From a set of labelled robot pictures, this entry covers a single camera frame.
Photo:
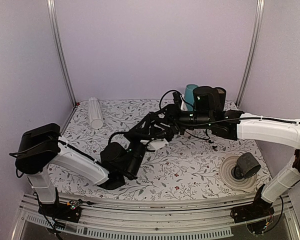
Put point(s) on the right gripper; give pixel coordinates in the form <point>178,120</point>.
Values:
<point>173,119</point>

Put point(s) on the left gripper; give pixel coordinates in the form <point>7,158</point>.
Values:
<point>137,134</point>

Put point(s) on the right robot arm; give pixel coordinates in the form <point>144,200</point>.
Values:
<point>207,112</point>

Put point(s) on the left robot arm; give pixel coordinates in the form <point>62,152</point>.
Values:
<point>120,160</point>

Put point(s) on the teal vase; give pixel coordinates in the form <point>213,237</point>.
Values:
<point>189,96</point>

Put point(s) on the white ribbed vase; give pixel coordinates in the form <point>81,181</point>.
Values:
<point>95,114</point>

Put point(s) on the floral table mat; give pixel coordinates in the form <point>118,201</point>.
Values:
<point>188,168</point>

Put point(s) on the black vase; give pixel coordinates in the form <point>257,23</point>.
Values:
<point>222,97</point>

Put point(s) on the dark grey mug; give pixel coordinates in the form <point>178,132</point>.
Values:
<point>246,167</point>

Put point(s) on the beige ribbed plate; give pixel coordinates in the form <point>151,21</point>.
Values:
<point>226,168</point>

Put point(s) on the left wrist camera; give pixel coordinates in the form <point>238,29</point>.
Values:
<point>154,145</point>

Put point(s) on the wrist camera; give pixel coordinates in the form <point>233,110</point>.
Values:
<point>154,145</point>
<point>179,101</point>

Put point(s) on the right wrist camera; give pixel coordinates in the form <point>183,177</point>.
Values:
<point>179,101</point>

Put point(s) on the front aluminium rail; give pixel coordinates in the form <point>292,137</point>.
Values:
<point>200,219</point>

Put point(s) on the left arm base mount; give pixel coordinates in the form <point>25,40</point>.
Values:
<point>60,211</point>

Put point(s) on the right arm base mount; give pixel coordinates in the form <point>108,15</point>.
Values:
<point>259,208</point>

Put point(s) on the right aluminium frame post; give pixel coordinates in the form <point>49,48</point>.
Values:
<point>257,24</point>

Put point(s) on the aluminium frame post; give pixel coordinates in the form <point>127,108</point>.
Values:
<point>257,24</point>
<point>52,13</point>

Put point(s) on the left aluminium frame post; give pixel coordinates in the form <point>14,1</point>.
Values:
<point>52,13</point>

